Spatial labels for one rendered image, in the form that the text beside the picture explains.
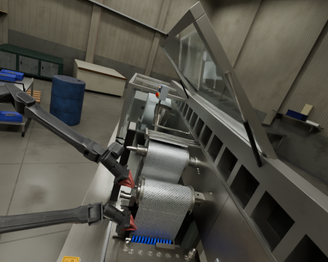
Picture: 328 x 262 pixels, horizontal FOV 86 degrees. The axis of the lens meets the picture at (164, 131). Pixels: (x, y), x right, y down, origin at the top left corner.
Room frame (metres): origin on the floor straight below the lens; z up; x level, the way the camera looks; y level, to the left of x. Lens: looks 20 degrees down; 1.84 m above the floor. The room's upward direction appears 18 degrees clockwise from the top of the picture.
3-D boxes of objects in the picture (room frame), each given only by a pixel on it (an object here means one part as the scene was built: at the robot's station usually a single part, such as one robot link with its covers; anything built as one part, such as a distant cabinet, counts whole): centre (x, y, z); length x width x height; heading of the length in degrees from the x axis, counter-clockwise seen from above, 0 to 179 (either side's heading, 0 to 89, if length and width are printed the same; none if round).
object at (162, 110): (1.43, 0.06, 1.50); 0.14 x 0.14 x 0.06
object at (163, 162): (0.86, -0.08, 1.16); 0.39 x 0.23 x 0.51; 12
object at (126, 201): (0.73, 0.06, 1.05); 0.06 x 0.05 x 0.31; 102
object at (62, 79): (3.70, 2.25, 0.49); 0.65 x 0.65 x 0.97
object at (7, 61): (6.71, 5.60, 0.38); 1.94 x 1.77 x 0.76; 125
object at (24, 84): (2.76, 2.69, 0.48); 1.02 x 0.60 x 0.96; 28
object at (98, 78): (7.83, 3.52, 0.43); 2.29 x 1.85 x 0.86; 35
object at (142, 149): (0.95, 0.09, 1.34); 0.06 x 0.06 x 0.06; 12
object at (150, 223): (0.67, -0.12, 1.11); 0.23 x 0.01 x 0.18; 102
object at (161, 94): (1.25, 0.10, 1.66); 0.07 x 0.07 x 0.10; 30
